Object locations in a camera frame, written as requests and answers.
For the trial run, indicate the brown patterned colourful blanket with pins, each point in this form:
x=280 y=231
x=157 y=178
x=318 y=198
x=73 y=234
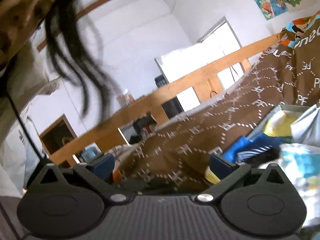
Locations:
x=175 y=158

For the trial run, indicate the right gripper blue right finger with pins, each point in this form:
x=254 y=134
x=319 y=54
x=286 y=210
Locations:
x=220 y=167

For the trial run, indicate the blue yellow sock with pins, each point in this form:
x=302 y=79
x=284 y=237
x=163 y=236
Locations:
x=244 y=144

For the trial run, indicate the wooden bed rail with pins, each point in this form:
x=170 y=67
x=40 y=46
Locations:
x=107 y=135

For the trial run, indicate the black plastic crate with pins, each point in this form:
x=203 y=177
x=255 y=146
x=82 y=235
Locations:
x=171 y=107

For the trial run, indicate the grey tray with cartoon picture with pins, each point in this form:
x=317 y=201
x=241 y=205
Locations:
x=277 y=123

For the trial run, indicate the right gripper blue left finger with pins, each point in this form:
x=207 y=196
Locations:
x=103 y=166

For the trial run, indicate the navy striped sock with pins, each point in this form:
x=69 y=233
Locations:
x=256 y=157

